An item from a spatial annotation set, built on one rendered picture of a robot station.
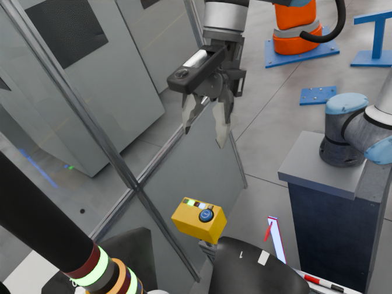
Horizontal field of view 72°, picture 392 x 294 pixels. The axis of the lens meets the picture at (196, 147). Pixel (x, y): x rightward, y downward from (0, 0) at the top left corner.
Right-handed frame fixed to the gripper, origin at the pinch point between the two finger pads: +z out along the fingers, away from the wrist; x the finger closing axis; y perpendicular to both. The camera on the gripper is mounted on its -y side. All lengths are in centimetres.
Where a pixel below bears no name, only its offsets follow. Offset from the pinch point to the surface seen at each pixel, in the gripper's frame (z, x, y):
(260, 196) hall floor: 98, 38, 147
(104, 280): 2.2, -14.1, -31.7
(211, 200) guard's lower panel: 85, 52, 94
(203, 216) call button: 36.8, 9.9, 21.5
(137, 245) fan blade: 17.7, -0.5, -16.0
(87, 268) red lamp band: 0.0, -13.7, -33.0
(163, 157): 41, 57, 49
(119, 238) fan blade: 17.3, 2.8, -17.5
